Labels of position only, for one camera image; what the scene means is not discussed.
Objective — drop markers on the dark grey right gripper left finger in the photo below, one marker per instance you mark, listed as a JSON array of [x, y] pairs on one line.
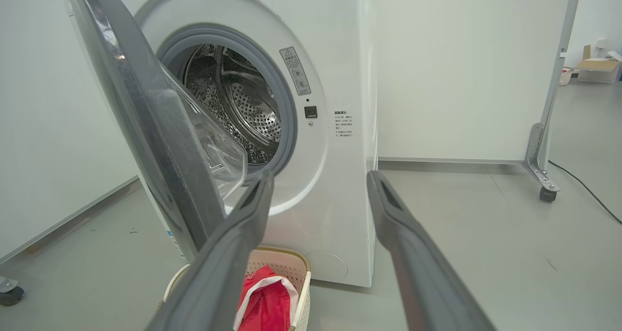
[[223, 272]]

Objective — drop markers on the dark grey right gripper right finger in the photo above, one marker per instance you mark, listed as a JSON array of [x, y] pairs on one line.
[[423, 282]]

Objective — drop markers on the red garment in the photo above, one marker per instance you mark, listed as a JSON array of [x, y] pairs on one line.
[[267, 306]]

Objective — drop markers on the glass washing machine door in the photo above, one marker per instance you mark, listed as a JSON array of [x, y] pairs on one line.
[[146, 127]]

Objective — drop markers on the cream perforated basket brown rim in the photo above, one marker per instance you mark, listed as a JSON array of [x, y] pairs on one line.
[[296, 277]]

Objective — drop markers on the white front-load washing machine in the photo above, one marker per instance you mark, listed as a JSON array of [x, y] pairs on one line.
[[340, 200]]

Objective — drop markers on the stainless steel washer drum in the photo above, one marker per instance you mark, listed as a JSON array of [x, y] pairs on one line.
[[248, 107]]

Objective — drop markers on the black door latch slot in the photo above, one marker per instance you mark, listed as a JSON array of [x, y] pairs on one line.
[[310, 112]]

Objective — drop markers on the small white basket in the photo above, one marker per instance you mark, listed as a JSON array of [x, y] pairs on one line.
[[565, 77]]

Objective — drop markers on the blue energy label sticker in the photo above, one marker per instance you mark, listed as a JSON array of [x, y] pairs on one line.
[[175, 244]]

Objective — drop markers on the metal leg with caster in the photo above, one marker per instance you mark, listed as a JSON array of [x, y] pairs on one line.
[[537, 165], [10, 292]]

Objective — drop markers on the printed text label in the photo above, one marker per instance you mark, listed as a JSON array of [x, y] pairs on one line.
[[343, 124]]

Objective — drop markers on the grey warning sticker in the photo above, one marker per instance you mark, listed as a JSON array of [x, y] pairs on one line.
[[295, 71]]

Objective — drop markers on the white partition panel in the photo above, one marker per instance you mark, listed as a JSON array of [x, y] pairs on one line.
[[461, 68]]

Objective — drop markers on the cardboard box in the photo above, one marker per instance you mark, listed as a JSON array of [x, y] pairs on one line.
[[600, 68]]

